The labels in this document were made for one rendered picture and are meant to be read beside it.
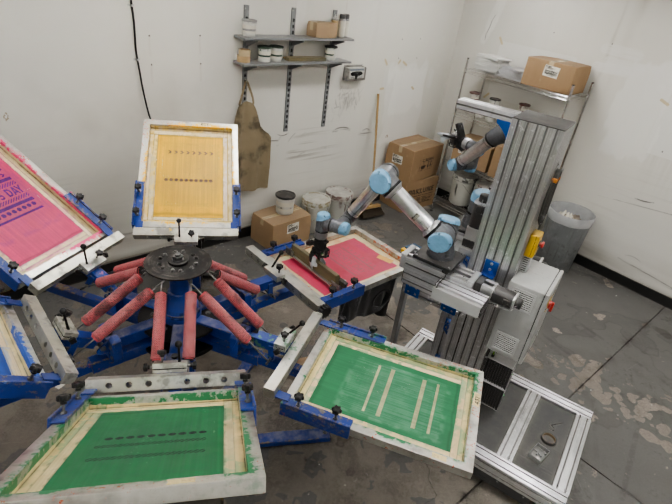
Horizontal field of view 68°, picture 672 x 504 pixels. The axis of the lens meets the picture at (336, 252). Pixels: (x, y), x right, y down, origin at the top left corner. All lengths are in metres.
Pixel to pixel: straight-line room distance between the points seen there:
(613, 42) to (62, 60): 4.73
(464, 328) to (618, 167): 3.15
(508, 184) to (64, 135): 3.06
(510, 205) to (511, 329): 0.69
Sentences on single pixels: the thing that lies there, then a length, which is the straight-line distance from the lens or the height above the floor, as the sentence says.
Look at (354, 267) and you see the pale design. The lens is 3.06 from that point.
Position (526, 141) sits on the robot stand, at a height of 1.94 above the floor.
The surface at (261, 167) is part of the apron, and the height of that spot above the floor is 0.75.
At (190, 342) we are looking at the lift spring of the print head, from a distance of 2.16.
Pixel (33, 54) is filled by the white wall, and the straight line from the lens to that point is 3.98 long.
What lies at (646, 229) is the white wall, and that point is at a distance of 5.78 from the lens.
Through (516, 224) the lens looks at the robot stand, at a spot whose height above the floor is 1.52.
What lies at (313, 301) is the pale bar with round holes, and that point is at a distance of 2.57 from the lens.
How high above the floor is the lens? 2.56
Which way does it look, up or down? 30 degrees down
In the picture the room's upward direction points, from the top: 8 degrees clockwise
